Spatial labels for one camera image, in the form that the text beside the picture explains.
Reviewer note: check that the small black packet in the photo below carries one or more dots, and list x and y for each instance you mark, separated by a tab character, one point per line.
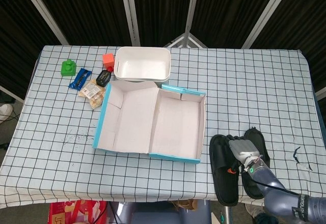
103	78

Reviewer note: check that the white shoe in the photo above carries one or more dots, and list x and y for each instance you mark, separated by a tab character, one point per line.
5	110

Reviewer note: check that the orange cube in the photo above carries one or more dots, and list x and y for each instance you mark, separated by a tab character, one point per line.
108	59

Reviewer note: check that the clear snack bag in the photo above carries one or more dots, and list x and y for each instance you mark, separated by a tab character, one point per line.
93	94

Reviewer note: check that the small red object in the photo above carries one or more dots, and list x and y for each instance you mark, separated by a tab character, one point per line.
109	69

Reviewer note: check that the blue checked tablecloth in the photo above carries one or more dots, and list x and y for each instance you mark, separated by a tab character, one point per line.
254	81

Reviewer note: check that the green toy block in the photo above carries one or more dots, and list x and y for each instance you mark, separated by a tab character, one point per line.
68	68

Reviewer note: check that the metal table leg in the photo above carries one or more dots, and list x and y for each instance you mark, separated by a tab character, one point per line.
225	212

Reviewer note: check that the black slipper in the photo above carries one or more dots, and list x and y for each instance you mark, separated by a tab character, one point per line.
256	136
220	155

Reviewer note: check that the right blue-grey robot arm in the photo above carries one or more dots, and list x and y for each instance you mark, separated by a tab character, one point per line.
280	203

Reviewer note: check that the blue shoe box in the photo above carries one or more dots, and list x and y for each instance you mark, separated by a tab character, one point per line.
135	122

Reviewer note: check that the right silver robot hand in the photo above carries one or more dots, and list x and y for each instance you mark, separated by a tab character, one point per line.
244	150

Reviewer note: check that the red patterned bag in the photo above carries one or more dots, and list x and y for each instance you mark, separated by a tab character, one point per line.
76	212

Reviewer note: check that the black folding screen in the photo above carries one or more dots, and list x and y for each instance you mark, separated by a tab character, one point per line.
89	10

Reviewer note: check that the blue snack packet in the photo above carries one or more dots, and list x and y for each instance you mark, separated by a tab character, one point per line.
79	79

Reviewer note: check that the white metal stand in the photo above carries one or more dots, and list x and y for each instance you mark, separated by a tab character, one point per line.
186	39

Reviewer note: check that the white plastic bin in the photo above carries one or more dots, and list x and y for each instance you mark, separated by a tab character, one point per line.
142	63

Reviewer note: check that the grey sneaker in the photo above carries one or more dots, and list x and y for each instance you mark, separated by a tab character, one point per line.
253	211

